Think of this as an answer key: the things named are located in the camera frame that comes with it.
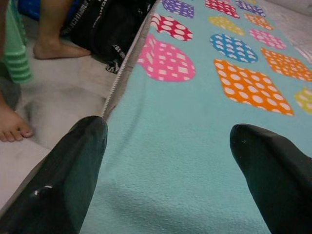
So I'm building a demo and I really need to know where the blue plastic box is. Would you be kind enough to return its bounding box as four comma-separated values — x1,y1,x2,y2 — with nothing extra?
18,0,81,22

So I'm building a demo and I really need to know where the green plastic stool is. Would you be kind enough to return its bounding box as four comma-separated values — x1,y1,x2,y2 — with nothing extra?
2,0,34,84

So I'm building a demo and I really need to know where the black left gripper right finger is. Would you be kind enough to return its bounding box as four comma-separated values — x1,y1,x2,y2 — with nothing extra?
229,123,312,234

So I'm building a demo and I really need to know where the teal blanket with colourful patches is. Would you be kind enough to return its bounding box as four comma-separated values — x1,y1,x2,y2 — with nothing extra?
79,0,312,234

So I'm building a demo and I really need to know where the seated person with bare legs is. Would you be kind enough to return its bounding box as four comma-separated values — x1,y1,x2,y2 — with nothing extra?
0,0,92,143

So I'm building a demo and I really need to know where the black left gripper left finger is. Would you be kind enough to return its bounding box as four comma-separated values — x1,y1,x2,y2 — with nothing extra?
0,115,109,234

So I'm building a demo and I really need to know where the black bag with white print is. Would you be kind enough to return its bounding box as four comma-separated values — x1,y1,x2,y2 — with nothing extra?
60,0,156,73

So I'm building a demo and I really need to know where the white quilted mattress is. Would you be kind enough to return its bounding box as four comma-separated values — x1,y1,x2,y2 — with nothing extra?
101,0,312,120

